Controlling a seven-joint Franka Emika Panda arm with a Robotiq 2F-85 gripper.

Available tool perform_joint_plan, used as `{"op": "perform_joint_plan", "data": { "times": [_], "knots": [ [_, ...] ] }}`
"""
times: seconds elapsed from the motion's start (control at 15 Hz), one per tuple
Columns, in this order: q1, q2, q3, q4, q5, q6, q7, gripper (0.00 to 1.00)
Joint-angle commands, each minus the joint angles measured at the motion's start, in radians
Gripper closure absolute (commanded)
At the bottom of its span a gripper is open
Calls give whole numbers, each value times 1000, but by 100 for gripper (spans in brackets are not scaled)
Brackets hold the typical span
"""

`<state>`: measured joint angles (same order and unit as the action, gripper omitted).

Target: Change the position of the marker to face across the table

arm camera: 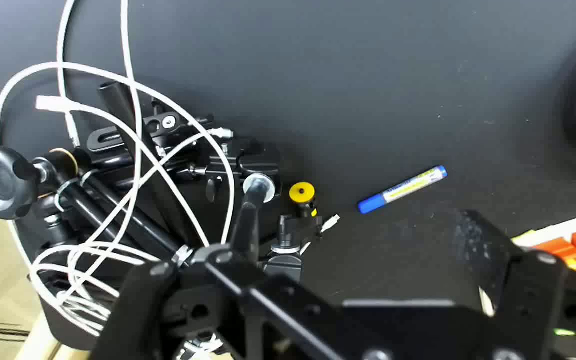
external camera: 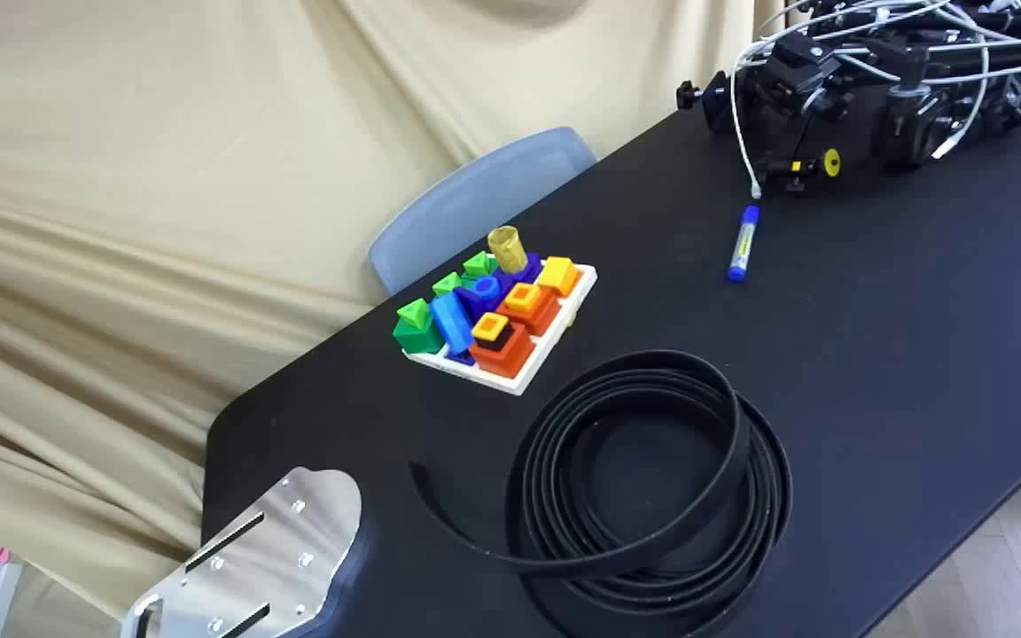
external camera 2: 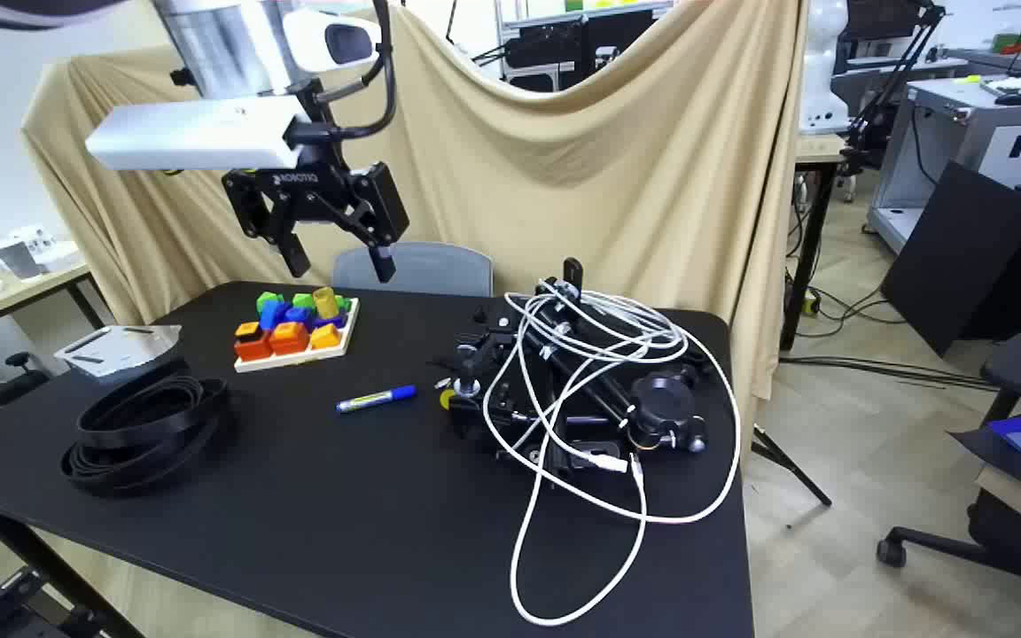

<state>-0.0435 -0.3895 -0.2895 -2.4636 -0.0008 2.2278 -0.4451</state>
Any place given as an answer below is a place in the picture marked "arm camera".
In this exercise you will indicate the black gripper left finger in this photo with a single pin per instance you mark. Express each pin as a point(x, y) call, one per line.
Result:
point(168, 300)

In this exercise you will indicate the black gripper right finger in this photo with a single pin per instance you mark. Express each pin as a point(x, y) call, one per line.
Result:
point(501, 266)

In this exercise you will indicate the blue marker with white label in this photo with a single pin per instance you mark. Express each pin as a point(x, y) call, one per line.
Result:
point(400, 191)

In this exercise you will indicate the black camera mount rig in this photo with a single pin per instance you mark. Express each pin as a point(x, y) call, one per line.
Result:
point(160, 130)

